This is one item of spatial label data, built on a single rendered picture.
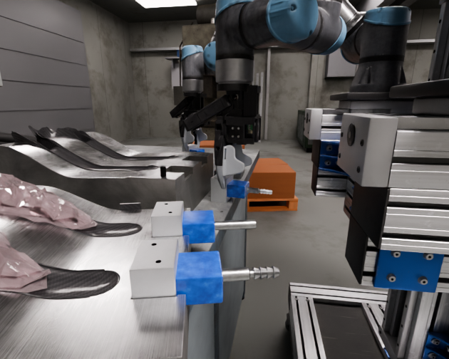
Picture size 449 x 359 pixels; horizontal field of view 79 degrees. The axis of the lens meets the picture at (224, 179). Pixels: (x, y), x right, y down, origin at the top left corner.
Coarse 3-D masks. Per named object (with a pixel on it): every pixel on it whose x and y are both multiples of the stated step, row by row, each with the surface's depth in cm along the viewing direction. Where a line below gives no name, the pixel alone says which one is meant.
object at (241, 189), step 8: (216, 176) 61; (232, 176) 63; (216, 184) 59; (232, 184) 59; (240, 184) 59; (248, 184) 61; (216, 192) 60; (224, 192) 59; (232, 192) 59; (240, 192) 58; (248, 192) 60; (256, 192) 59; (264, 192) 59; (216, 200) 60; (224, 200) 60
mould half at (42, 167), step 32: (0, 160) 51; (32, 160) 50; (64, 160) 54; (96, 160) 60; (128, 160) 63; (160, 160) 61; (96, 192) 49; (128, 192) 47; (160, 192) 46; (192, 192) 55
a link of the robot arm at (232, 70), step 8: (216, 64) 53; (224, 64) 51; (232, 64) 51; (240, 64) 51; (248, 64) 52; (216, 72) 53; (224, 72) 52; (232, 72) 51; (240, 72) 51; (248, 72) 52; (216, 80) 54; (224, 80) 52; (232, 80) 52; (240, 80) 52; (248, 80) 53
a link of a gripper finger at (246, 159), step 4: (228, 144) 61; (232, 144) 61; (236, 144) 61; (236, 148) 61; (240, 148) 61; (236, 152) 62; (240, 152) 62; (236, 156) 62; (240, 156) 62; (244, 156) 62; (248, 156) 61; (240, 160) 62; (244, 160) 62; (248, 160) 62; (244, 164) 62; (248, 164) 62
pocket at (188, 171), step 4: (168, 168) 54; (172, 168) 55; (176, 168) 55; (180, 168) 55; (184, 168) 54; (188, 168) 54; (180, 172) 55; (184, 172) 55; (188, 172) 54; (192, 172) 54; (188, 176) 53
